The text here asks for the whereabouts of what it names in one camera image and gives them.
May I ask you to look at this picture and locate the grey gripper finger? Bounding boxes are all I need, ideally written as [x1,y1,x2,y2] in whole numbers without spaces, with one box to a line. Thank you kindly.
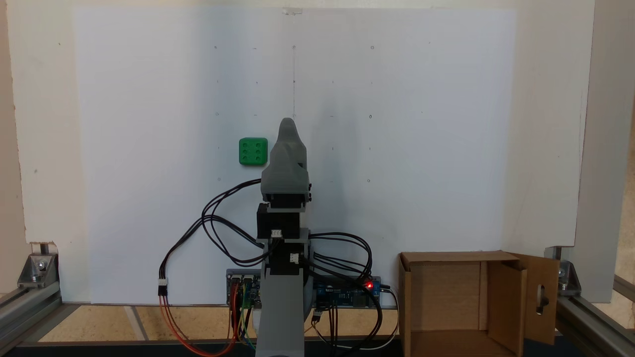
[270,143,297,168]
[279,118,309,169]

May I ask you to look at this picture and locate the green dice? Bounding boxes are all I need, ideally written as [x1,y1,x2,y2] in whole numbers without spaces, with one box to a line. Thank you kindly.
[239,137,269,166]

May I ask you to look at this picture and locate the white paper sheet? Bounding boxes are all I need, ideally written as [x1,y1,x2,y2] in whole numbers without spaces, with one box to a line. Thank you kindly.
[73,7,517,305]

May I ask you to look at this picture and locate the small blue circuit board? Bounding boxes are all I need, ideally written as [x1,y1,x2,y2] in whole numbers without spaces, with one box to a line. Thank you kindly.
[226,269,263,309]

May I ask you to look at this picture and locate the long blue circuit board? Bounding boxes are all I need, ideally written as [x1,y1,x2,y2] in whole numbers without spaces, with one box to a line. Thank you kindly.
[313,276,382,309]

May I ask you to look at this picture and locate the brown cardboard box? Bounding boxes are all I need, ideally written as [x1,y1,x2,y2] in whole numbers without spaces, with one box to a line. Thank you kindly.
[398,250,561,357]

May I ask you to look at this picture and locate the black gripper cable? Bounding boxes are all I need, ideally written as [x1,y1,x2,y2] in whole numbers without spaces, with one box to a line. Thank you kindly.
[201,178,271,266]

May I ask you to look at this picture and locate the black motor cable bundle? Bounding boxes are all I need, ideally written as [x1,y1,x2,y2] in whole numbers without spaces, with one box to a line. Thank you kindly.
[308,232,374,279]

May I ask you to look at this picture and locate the black cable with white connector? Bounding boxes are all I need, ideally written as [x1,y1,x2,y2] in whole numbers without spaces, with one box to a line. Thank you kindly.
[158,214,271,298]

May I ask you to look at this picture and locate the coloured jumper wires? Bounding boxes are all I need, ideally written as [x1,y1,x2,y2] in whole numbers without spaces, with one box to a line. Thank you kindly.
[228,283,257,354]

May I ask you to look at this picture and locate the orange and red wires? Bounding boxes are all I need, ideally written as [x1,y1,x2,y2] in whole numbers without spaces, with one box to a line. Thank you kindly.
[159,295,241,357]

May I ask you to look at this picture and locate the metal corner bracket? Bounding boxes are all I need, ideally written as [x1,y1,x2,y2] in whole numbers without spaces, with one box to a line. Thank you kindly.
[558,260,582,297]
[17,252,61,289]

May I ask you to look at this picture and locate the aluminium frame profile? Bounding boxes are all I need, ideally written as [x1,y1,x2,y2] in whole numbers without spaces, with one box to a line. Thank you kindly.
[555,275,635,357]
[0,282,64,356]

